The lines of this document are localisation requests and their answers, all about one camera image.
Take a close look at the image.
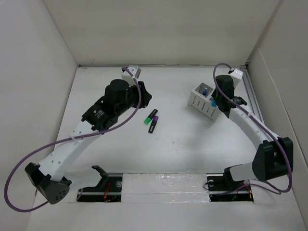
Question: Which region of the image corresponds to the blue cap highlighter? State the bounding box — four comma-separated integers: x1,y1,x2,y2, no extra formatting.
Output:
211,100,217,108

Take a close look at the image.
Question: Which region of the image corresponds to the green cap highlighter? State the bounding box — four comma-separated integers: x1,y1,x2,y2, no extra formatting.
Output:
144,109,158,124

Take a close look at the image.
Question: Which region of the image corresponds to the purple cap highlighter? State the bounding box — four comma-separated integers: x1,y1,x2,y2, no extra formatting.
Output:
148,116,159,134

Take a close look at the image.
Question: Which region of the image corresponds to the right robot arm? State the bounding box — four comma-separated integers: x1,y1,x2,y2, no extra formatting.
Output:
212,75,294,190

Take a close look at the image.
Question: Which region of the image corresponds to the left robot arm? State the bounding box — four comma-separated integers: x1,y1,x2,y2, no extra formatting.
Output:
25,79,152,205

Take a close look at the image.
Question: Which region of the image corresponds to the white desk organizer box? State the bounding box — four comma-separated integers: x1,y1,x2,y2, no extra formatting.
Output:
188,82,219,122

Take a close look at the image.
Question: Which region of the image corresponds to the blue cap small bottle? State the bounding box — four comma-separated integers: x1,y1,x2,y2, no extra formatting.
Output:
202,88,210,97

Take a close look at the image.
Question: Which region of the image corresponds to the silver bolt head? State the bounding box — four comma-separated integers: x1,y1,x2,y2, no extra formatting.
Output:
115,181,122,188

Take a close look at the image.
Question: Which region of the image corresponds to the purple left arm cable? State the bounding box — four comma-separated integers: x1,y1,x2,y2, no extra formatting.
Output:
4,67,141,212

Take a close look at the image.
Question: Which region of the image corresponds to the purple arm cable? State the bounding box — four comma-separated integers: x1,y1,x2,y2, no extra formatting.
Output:
213,63,294,194
4,67,141,212

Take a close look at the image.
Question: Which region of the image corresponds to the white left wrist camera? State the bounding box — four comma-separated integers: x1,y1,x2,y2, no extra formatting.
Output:
121,65,141,85

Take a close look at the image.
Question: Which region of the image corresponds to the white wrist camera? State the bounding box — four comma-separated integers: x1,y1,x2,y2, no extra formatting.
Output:
121,65,141,85
228,69,244,87

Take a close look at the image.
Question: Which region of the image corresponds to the aluminium rail right side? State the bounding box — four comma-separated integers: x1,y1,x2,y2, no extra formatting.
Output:
240,65,265,123

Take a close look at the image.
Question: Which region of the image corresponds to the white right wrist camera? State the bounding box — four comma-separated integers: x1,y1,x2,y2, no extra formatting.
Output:
228,69,244,87

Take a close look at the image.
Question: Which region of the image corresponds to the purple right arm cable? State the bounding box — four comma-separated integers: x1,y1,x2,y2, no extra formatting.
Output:
213,63,294,194

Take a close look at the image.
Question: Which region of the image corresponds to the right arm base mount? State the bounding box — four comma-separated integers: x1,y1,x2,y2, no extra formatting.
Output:
203,169,254,202

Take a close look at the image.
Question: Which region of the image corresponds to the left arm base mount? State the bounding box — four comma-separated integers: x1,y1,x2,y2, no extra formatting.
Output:
77,166,123,203

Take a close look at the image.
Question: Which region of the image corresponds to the red wire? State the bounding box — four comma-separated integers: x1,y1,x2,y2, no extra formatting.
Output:
103,182,112,202

